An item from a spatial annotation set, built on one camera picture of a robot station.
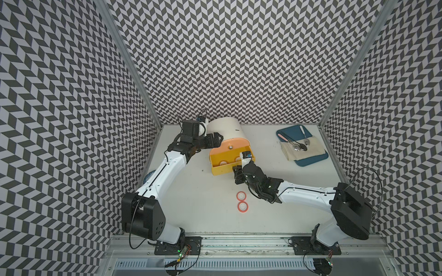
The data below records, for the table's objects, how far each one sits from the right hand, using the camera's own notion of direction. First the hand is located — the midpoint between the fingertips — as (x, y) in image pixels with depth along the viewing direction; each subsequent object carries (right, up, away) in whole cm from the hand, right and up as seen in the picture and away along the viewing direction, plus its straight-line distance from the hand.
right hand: (235, 169), depth 83 cm
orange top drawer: (-3, +12, 0) cm, 12 cm away
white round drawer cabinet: (-3, +21, +5) cm, 22 cm away
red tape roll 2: (+4, -19, +1) cm, 19 cm away
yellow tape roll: (-6, +3, +4) cm, 8 cm away
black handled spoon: (+43, +10, +23) cm, 50 cm away
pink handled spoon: (+39, +10, +23) cm, 46 cm away
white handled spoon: (+46, +14, +25) cm, 54 cm away
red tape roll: (+3, -14, +5) cm, 16 cm away
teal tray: (+43, +20, +32) cm, 57 cm away
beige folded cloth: (+50, +9, +22) cm, 55 cm away
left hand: (-9, +15, -1) cm, 17 cm away
